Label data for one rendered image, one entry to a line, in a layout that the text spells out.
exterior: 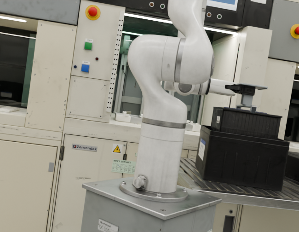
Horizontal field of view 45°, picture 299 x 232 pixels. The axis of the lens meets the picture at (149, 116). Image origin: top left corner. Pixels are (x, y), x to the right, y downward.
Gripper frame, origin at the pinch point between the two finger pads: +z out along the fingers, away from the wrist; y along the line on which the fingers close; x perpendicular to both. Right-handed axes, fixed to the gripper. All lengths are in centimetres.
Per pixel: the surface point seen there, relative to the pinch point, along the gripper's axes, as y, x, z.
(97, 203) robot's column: 44, -37, -45
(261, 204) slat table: 26.3, -35.4, 3.1
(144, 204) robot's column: 51, -34, -33
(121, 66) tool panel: -112, 11, -60
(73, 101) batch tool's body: -27, -14, -70
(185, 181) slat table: 18.6, -33.5, -20.4
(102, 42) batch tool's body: -28, 14, -61
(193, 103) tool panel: -119, -7, -6
